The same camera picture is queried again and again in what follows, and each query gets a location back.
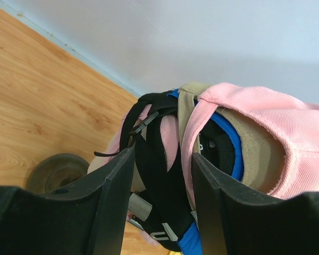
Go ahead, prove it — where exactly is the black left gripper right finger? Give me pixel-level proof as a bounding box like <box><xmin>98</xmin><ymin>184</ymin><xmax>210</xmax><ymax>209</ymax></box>
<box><xmin>192</xmin><ymin>153</ymin><xmax>319</xmax><ymax>254</ymax></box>

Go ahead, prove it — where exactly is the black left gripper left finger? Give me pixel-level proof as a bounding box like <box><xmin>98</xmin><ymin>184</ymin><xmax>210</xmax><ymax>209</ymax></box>
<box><xmin>0</xmin><ymin>148</ymin><xmax>134</xmax><ymax>254</ymax></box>

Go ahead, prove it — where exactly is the blue cap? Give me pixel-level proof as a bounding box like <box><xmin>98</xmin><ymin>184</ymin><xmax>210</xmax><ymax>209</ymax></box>
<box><xmin>166</xmin><ymin>89</ymin><xmax>244</xmax><ymax>252</ymax></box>

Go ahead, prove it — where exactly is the black gold-logo baseball cap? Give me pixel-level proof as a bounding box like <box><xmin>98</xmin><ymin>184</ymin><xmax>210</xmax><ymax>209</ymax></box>
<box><xmin>94</xmin><ymin>92</ymin><xmax>203</xmax><ymax>252</ymax></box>

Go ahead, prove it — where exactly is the pink sport baseball cap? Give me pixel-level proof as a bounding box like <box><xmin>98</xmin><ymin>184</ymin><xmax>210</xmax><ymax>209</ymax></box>
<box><xmin>88</xmin><ymin>104</ymin><xmax>180</xmax><ymax>252</ymax></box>

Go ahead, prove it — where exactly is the cream mannequin head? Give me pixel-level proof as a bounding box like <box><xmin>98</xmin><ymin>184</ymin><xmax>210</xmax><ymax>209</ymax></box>
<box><xmin>131</xmin><ymin>162</ymin><xmax>146</xmax><ymax>193</ymax></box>

